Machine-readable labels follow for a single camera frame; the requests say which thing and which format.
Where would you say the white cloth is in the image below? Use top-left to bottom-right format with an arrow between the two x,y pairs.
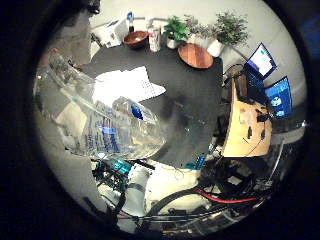
91,65 -> 168,108

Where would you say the dark bottle with blue cap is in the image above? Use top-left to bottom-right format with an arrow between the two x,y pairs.
125,11 -> 136,34

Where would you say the round wooden plate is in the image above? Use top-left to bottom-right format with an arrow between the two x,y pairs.
177,43 -> 215,70

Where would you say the white and red can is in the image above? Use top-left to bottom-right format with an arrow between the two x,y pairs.
147,25 -> 162,53

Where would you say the brown wooden bowl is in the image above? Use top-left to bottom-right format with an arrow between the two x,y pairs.
122,30 -> 150,50

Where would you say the light wooden desk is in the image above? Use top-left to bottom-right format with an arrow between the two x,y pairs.
221,78 -> 274,158

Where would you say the green plant small white pot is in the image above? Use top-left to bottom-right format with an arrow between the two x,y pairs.
162,15 -> 190,50

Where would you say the thin pale plant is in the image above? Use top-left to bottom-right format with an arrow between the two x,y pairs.
184,13 -> 213,45

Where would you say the white cup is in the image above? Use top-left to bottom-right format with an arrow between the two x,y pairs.
144,15 -> 155,30

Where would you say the white cardboard box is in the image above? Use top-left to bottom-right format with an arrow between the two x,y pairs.
94,19 -> 129,48

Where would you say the bushy plant large white pot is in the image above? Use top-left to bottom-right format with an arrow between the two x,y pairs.
206,11 -> 250,58

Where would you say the open laptop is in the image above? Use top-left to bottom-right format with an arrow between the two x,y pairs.
243,42 -> 278,91

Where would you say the blue computer monitor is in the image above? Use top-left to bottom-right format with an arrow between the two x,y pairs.
264,75 -> 294,119

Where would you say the black cable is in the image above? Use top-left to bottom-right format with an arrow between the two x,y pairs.
146,185 -> 209,218

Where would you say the red cable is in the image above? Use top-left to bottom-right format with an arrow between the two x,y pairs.
194,186 -> 260,205

